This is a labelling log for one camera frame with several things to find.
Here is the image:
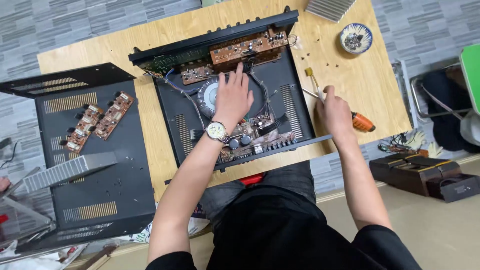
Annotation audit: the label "heap of screws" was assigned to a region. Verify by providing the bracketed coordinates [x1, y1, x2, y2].
[344, 33, 364, 52]

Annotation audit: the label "small yellow headed brush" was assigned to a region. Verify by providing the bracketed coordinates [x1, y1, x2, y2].
[304, 67, 325, 100]

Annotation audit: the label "brown transistor circuit board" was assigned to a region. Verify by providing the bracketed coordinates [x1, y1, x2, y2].
[93, 91, 135, 141]
[60, 104, 105, 153]

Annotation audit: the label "red plastic object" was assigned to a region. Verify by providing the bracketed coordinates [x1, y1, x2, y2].
[238, 173, 265, 187]

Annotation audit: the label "tangle of loose wires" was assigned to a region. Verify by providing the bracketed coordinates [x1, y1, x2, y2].
[377, 132, 429, 158]

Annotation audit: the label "person's black shirt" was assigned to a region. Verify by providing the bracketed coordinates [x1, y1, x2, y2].
[145, 185, 423, 270]

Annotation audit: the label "dark brown wooden box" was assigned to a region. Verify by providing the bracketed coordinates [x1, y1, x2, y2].
[369, 151, 480, 203]

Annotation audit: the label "brown wooden stick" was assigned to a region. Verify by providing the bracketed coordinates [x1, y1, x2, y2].
[79, 244, 120, 270]

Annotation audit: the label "black ribbon cable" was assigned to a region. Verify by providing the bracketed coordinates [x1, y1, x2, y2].
[256, 112, 290, 137]

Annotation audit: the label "person's grey jeans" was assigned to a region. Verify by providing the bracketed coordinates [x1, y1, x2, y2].
[198, 160, 318, 234]

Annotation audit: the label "blue and white bowl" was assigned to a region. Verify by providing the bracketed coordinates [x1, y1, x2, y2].
[340, 23, 374, 55]

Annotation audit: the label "person's right hand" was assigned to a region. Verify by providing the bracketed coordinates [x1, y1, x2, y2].
[316, 85, 357, 142]

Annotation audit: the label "open black amplifier chassis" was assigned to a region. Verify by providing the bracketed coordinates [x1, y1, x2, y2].
[128, 6, 333, 174]

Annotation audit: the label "person's left hand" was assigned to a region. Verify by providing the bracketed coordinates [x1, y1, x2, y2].
[214, 62, 256, 127]

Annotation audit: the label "long brown panel circuit board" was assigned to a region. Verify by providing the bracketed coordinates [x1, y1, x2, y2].
[209, 29, 290, 66]

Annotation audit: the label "grey toroidal transformer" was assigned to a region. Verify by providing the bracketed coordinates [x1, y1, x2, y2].
[196, 76, 241, 120]

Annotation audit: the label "blue wire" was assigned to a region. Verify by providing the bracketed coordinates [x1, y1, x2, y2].
[164, 68, 201, 94]

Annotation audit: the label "grey metal rail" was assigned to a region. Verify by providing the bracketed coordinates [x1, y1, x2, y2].
[391, 59, 419, 129]

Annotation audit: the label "grey metal frame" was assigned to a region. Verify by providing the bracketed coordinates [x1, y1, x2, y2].
[0, 166, 58, 246]

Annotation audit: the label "thin black cable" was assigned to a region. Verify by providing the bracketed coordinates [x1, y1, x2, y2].
[0, 137, 19, 170]

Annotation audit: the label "small brown circuit board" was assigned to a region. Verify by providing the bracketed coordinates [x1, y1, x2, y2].
[181, 65, 215, 86]

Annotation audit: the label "black wire bundle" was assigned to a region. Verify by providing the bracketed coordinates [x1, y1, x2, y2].
[245, 64, 280, 122]

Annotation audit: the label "ribbed aluminium heat sink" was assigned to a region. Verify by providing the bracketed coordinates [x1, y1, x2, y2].
[304, 0, 358, 24]

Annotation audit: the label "small loose screws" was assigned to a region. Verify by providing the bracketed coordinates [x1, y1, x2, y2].
[307, 52, 339, 69]

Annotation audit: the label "black metal amplifier cover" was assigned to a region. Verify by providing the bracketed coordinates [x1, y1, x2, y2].
[0, 62, 157, 254]

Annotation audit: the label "long aluminium heat sink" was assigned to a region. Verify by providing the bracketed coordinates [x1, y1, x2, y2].
[23, 151, 118, 194]

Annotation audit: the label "green board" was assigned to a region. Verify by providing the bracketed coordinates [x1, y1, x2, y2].
[459, 44, 480, 116]

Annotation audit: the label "brown main circuit board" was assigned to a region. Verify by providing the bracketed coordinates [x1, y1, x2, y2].
[217, 114, 299, 164]

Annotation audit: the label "white plastic sheet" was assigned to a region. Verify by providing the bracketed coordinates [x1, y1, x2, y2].
[0, 240, 90, 270]

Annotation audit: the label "orange handled screwdriver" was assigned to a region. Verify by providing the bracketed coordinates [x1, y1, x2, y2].
[301, 87, 377, 133]

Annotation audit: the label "silver wrist watch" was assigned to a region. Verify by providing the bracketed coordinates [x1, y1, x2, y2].
[205, 120, 231, 145]

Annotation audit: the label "metal chair with black seat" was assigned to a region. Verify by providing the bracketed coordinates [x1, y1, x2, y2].
[410, 63, 480, 155]

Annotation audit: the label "white work gloves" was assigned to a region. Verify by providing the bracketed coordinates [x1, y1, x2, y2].
[404, 130, 444, 159]

